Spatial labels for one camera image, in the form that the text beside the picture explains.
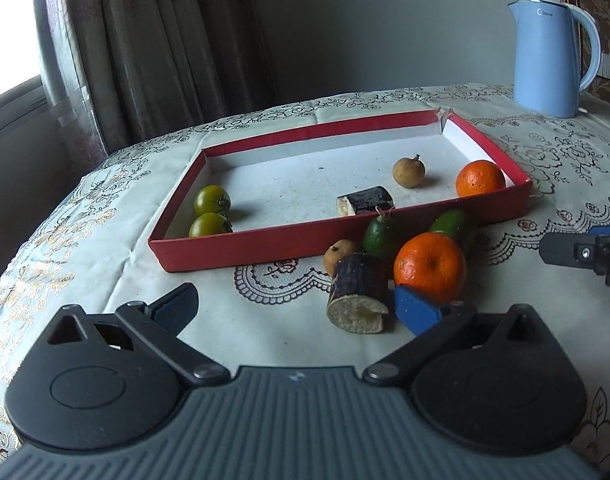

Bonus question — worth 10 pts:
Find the floral white tablecloth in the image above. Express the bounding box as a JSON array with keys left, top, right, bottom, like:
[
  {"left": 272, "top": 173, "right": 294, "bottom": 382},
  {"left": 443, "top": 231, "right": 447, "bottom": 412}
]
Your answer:
[{"left": 0, "top": 82, "right": 610, "bottom": 470}]

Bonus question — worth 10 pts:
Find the green tomato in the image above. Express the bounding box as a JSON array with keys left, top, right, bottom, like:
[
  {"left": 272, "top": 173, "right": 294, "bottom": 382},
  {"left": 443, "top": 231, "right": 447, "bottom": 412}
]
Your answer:
[
  {"left": 188, "top": 212, "right": 232, "bottom": 238},
  {"left": 193, "top": 184, "right": 231, "bottom": 217}
]

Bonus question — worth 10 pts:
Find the brown patterned curtain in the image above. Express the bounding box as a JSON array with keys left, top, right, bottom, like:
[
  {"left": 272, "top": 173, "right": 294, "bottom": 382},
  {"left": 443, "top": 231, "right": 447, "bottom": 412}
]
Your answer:
[{"left": 34, "top": 0, "right": 277, "bottom": 171}]

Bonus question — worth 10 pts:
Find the light blue electric kettle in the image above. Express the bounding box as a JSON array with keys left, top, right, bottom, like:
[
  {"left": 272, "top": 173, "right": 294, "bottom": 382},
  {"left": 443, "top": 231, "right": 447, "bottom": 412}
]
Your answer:
[{"left": 509, "top": 0, "right": 602, "bottom": 118}]

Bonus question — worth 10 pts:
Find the small orange in box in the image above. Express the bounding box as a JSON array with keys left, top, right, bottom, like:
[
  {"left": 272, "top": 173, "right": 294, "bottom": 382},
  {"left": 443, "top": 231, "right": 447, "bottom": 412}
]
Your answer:
[{"left": 455, "top": 159, "right": 506, "bottom": 197}]

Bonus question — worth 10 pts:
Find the sugarcane piece front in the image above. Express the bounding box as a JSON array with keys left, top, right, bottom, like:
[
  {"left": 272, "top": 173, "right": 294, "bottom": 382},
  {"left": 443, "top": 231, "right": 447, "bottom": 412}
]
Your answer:
[{"left": 337, "top": 185, "right": 394, "bottom": 217}]

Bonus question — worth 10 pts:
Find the longan outside box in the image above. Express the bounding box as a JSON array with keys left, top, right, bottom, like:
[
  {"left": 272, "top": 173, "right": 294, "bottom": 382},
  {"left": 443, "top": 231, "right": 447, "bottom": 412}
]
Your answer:
[{"left": 322, "top": 240, "right": 360, "bottom": 278}]

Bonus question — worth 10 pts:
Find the longan in box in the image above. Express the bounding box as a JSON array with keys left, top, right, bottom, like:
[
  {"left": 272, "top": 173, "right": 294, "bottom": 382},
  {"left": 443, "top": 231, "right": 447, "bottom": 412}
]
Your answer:
[{"left": 392, "top": 154, "right": 425, "bottom": 188}]

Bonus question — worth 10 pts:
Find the sugarcane piece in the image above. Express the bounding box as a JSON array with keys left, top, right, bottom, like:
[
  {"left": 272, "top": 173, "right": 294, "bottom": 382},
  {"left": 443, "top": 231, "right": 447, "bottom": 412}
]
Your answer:
[
  {"left": 337, "top": 185, "right": 394, "bottom": 217},
  {"left": 326, "top": 252, "right": 390, "bottom": 335}
]

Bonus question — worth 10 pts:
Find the green tomato in box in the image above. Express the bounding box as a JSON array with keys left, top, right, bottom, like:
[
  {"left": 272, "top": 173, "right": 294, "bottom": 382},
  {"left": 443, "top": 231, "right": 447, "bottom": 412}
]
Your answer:
[{"left": 193, "top": 184, "right": 231, "bottom": 217}]

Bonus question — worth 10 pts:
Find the large orange mandarin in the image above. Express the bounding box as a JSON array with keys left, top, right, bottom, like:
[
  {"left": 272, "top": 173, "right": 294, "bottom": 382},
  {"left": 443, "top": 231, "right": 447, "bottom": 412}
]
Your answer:
[{"left": 393, "top": 232, "right": 468, "bottom": 304}]

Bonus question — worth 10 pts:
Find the red shallow cardboard box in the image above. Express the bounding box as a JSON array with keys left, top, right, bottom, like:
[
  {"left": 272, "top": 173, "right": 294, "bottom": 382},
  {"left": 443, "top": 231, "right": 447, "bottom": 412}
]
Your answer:
[{"left": 148, "top": 110, "right": 532, "bottom": 272}]

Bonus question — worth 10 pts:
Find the green fruit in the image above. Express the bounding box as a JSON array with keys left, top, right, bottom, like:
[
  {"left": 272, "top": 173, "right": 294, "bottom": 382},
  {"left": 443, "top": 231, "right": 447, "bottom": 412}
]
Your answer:
[
  {"left": 429, "top": 209, "right": 471, "bottom": 243},
  {"left": 363, "top": 214, "right": 401, "bottom": 262}
]

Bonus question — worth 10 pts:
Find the window with grey frame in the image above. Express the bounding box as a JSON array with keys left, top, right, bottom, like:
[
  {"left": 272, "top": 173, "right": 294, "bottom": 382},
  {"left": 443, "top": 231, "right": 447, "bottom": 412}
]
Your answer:
[{"left": 0, "top": 0, "right": 46, "bottom": 132}]

